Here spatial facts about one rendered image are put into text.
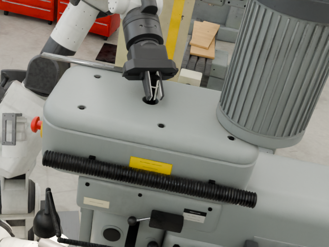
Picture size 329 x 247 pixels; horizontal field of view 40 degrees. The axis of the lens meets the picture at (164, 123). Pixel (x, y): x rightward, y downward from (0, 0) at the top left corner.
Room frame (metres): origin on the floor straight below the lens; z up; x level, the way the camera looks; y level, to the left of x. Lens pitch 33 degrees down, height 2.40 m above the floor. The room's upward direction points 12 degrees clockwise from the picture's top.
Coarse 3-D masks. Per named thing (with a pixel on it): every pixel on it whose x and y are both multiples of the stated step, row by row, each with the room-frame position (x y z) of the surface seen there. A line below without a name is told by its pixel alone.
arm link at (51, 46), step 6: (48, 42) 1.20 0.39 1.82; (54, 42) 1.19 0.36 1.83; (48, 48) 1.19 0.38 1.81; (54, 48) 1.18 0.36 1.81; (60, 48) 1.18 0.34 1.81; (66, 48) 1.19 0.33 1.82; (60, 54) 1.18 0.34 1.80; (66, 54) 1.19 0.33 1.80; (72, 54) 1.21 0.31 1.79; (60, 66) 1.18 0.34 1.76; (66, 66) 1.24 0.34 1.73
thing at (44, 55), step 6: (42, 54) 0.96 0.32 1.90; (48, 54) 0.97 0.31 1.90; (54, 54) 0.98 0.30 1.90; (60, 60) 0.96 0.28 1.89; (66, 60) 0.96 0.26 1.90; (72, 60) 0.97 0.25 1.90; (78, 60) 0.97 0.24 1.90; (84, 60) 0.98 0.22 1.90; (90, 66) 0.96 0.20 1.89; (96, 66) 0.96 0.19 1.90; (102, 66) 0.97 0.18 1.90; (108, 66) 0.97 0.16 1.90; (114, 66) 0.98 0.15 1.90; (120, 72) 0.97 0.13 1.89
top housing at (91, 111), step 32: (64, 96) 0.81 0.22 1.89; (96, 96) 0.84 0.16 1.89; (128, 96) 0.87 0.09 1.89; (192, 96) 0.93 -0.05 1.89; (64, 128) 0.74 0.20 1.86; (96, 128) 0.74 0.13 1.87; (128, 128) 0.75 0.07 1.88; (160, 128) 0.76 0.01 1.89; (192, 128) 0.79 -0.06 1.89; (224, 128) 0.82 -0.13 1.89; (96, 160) 0.74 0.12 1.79; (128, 160) 0.74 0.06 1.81; (160, 160) 0.74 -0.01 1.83; (192, 160) 0.74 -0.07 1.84; (224, 160) 0.74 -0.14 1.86; (256, 160) 0.78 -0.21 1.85
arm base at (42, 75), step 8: (40, 56) 1.16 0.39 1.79; (32, 64) 1.15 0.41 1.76; (40, 64) 1.15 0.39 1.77; (48, 64) 1.15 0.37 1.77; (56, 64) 1.16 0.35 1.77; (32, 72) 1.14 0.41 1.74; (40, 72) 1.14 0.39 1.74; (48, 72) 1.15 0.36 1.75; (56, 72) 1.15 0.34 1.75; (32, 80) 1.13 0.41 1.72; (40, 80) 1.14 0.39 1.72; (48, 80) 1.14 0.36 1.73; (56, 80) 1.14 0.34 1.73; (32, 88) 1.13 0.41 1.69; (40, 88) 1.13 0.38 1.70; (48, 88) 1.13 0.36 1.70
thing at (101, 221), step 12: (96, 216) 0.79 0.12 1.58; (108, 216) 0.77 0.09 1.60; (120, 216) 0.77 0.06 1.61; (96, 228) 0.79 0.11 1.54; (108, 228) 0.77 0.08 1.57; (120, 228) 0.77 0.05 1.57; (144, 228) 0.77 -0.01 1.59; (156, 228) 0.77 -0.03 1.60; (96, 240) 0.78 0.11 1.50; (108, 240) 0.76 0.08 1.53; (120, 240) 0.77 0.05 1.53; (144, 240) 0.77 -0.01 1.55; (156, 240) 0.78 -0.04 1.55
